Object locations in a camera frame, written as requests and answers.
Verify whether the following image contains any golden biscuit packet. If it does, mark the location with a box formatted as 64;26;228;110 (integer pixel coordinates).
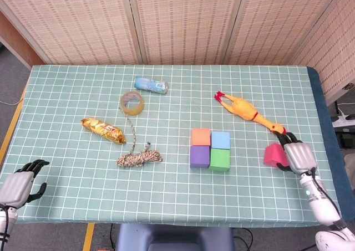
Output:
80;117;127;145

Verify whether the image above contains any green checked tablecloth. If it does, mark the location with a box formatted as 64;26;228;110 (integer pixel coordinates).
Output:
0;64;343;228

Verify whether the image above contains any orange foam cube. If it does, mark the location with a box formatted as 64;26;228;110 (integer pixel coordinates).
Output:
191;128;211;147

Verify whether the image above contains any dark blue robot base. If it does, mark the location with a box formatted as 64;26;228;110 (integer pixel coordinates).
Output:
115;222;235;251

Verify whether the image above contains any clear packing tape roll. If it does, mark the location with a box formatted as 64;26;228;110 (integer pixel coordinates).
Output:
119;91;145;116

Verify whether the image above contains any dark blue table padding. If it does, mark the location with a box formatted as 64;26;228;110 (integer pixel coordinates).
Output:
306;66;355;223

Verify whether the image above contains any green foam cube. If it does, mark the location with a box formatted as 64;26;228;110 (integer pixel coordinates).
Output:
208;148;231;172

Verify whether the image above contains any white power strip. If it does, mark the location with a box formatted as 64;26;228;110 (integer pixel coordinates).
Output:
331;114;355;129

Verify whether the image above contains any pink foam cube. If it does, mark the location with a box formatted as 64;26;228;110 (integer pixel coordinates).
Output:
263;142;288;168

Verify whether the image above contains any purple foam cube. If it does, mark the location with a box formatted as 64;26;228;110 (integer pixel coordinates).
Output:
190;145;211;169

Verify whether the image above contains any black floor cable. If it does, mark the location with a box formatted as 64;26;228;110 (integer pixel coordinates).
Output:
232;227;255;251

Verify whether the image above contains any speckled rope bundle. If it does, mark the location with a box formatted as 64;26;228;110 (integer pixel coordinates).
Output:
115;106;164;168

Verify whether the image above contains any yellow rubber chicken toy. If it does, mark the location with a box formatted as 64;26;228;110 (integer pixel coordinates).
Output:
214;91;287;136

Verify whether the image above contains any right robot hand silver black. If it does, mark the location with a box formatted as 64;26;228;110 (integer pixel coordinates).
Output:
274;131;318;176

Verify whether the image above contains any light blue foam cube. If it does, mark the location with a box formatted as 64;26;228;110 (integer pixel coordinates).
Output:
211;131;231;150

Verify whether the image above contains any woven bamboo screen panel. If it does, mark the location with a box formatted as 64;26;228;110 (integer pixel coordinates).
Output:
0;0;139;65
290;0;355;106
126;0;246;66
223;0;344;66

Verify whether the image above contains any light blue drink can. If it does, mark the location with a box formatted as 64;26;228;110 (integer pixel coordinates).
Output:
134;76;169;95

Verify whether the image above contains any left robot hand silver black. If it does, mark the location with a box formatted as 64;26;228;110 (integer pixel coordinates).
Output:
0;158;50;209

